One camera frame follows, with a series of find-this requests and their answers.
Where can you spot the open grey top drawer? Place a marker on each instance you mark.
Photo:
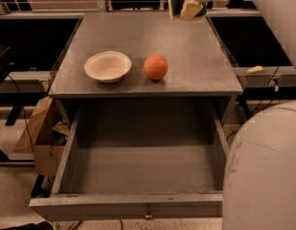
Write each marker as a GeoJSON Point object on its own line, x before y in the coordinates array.
{"type": "Point", "coordinates": [124, 155]}

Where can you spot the metal drawer knob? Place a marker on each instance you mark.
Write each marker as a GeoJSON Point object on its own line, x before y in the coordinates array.
{"type": "Point", "coordinates": [148, 215]}

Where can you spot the black equipment at left edge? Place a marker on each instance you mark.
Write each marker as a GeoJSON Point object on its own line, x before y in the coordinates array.
{"type": "Point", "coordinates": [5, 62]}

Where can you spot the brown cardboard box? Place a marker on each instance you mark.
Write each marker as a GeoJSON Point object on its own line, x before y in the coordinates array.
{"type": "Point", "coordinates": [38, 137]}

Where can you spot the orange ball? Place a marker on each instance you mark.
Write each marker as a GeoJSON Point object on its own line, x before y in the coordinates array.
{"type": "Point", "coordinates": [156, 67]}

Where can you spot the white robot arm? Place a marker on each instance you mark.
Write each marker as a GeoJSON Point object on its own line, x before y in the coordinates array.
{"type": "Point", "coordinates": [259, 191]}

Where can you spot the white paper bowl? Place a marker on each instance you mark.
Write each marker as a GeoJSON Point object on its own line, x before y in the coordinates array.
{"type": "Point", "coordinates": [108, 66]}

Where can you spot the small yellow foam piece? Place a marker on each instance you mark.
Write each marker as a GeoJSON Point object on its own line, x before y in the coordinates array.
{"type": "Point", "coordinates": [255, 69]}

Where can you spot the grey cabinet with counter top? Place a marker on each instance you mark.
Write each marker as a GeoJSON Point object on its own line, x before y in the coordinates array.
{"type": "Point", "coordinates": [197, 64]}

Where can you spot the green and yellow sponge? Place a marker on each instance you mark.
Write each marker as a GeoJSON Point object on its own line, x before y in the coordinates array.
{"type": "Point", "coordinates": [175, 7]}

